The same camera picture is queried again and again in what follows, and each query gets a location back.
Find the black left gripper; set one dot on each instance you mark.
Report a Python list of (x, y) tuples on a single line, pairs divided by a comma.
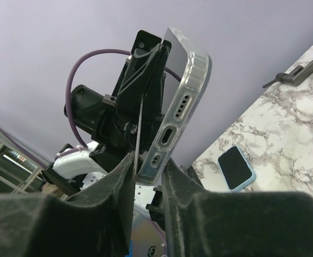
[(138, 93)]

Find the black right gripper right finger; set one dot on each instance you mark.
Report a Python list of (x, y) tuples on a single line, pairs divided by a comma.
[(203, 223)]

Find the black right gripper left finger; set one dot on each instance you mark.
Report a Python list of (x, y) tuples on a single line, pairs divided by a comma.
[(94, 222)]

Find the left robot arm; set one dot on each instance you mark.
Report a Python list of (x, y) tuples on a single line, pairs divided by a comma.
[(75, 168)]

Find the blue cased phone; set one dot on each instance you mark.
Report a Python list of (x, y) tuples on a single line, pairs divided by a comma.
[(236, 169)]

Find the dark metal crank handle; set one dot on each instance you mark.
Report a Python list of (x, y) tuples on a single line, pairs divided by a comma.
[(294, 78)]

